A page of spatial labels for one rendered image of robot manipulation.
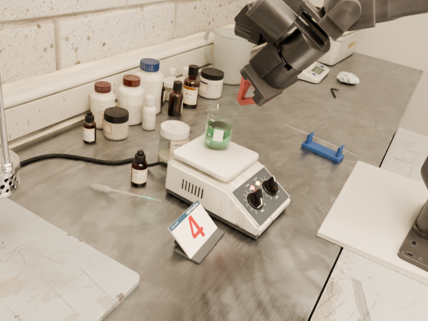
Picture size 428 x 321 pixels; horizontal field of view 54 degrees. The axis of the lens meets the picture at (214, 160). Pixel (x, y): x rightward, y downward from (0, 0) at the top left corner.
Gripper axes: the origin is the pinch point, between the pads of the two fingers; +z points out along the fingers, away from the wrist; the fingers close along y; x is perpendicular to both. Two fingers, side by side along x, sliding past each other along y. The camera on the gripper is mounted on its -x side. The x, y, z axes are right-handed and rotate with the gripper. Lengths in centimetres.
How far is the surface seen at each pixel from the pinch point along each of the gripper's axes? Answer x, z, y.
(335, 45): -5, 35, -98
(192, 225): 13.0, 4.6, 21.0
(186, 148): 1.7, 7.5, 10.9
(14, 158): -6.9, -2.4, 40.2
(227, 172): 9.3, 1.4, 11.3
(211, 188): 10.1, 4.0, 14.1
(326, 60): -3, 41, -97
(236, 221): 17.0, 3.5, 14.1
